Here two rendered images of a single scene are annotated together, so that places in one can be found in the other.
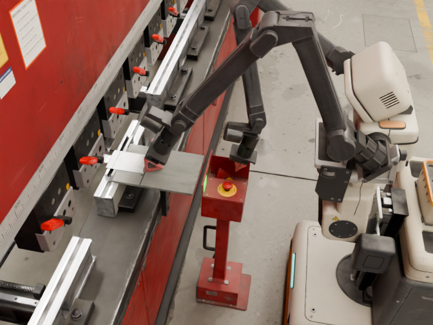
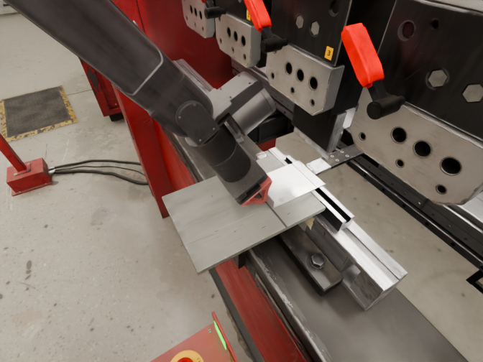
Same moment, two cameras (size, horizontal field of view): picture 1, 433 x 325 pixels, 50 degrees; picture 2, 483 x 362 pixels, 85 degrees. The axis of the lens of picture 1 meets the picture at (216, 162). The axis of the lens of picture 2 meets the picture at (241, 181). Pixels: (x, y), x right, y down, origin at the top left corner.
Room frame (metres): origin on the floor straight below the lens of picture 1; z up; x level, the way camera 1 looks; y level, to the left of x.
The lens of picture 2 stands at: (1.34, -0.02, 1.39)
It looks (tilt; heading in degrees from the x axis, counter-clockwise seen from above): 46 degrees down; 141
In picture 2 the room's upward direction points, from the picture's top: straight up
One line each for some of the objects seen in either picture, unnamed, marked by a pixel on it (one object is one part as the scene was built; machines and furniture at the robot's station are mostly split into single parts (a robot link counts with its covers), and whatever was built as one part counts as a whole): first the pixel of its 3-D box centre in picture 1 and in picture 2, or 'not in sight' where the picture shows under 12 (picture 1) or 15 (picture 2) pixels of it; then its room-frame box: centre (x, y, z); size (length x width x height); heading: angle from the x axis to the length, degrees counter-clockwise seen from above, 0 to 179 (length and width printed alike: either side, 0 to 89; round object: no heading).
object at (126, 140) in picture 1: (120, 157); (311, 189); (1.14, 0.33, 0.99); 0.20 x 0.03 x 0.03; 171
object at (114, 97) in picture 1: (104, 102); (319, 41); (1.08, 0.33, 1.26); 0.15 x 0.09 x 0.17; 171
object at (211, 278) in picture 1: (219, 273); not in sight; (1.25, -0.04, 0.13); 0.10 x 0.10 x 0.01; 82
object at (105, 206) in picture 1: (124, 165); (313, 215); (1.16, 0.32, 0.92); 0.39 x 0.06 x 0.10; 171
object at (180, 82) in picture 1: (178, 86); not in sight; (1.69, 0.18, 0.89); 0.30 x 0.05 x 0.03; 171
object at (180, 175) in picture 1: (159, 168); (241, 203); (1.08, 0.19, 1.00); 0.26 x 0.18 x 0.01; 81
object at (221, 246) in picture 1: (221, 240); not in sight; (1.25, -0.04, 0.39); 0.05 x 0.05 x 0.54; 82
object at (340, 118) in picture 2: (111, 131); (315, 123); (1.11, 0.33, 1.13); 0.10 x 0.02 x 0.10; 171
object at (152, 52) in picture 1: (145, 35); not in sight; (1.48, 0.27, 1.26); 0.15 x 0.09 x 0.17; 171
